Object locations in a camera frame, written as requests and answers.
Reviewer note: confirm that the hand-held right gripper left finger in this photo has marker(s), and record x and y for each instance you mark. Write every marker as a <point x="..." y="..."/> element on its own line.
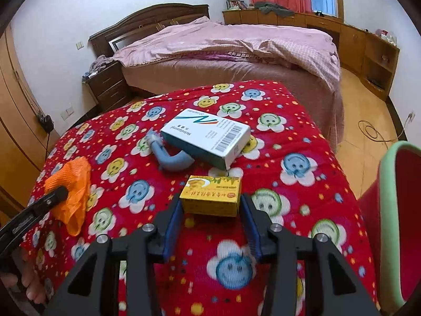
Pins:
<point x="174" y="230"/>

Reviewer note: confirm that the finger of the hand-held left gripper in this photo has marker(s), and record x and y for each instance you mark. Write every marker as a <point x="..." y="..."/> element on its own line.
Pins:
<point x="36" y="214"/>

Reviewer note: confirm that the row of books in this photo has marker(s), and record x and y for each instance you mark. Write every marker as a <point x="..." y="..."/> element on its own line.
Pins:
<point x="238" y="5"/>

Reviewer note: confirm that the low white wall socket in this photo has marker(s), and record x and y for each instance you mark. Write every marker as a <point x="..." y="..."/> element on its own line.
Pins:
<point x="410" y="117"/>

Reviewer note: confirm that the white teal medicine box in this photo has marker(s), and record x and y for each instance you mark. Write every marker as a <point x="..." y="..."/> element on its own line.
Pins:
<point x="204" y="131"/>

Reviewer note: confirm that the bed with pink blanket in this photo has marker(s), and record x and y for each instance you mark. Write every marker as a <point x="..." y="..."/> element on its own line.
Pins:
<point x="230" y="42"/>

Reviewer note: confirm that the wooden nightstand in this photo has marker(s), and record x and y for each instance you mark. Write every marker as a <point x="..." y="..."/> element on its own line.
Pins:
<point x="108" y="85"/>

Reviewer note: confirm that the person's left hand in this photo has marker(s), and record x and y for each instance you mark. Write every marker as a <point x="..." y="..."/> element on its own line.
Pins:
<point x="31" y="286"/>

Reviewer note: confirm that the small yellow box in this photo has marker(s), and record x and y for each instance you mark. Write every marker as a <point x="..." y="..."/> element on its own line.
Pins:
<point x="210" y="197"/>

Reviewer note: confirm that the wooden bed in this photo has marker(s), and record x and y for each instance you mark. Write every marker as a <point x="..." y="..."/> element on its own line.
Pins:
<point x="148" y="19"/>

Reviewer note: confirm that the black power strip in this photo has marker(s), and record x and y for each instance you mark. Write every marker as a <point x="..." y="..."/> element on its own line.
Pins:
<point x="46" y="123"/>

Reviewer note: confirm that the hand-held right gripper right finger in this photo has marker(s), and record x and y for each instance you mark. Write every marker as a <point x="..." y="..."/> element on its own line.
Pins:
<point x="251" y="227"/>

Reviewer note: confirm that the grey plastic tube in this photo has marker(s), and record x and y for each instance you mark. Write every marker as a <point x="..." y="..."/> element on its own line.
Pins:
<point x="174" y="164"/>

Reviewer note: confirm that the green rimmed bin red bag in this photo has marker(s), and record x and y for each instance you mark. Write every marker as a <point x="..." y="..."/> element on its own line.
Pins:
<point x="394" y="204"/>

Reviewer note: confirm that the wooden wardrobe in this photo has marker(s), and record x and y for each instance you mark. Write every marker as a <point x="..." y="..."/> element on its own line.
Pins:
<point x="16" y="121"/>

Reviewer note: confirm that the grey garment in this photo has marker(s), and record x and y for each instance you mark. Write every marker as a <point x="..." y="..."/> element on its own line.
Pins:
<point x="273" y="8"/>

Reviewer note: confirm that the white and pink small items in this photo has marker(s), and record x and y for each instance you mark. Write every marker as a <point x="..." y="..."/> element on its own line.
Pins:
<point x="386" y="36"/>

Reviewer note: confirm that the red smiley flower printed blanket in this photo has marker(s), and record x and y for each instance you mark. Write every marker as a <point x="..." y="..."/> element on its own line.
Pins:
<point x="289" y="131"/>

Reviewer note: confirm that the pile of clothes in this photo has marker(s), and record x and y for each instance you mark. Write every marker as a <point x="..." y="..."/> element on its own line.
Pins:
<point x="98" y="65"/>

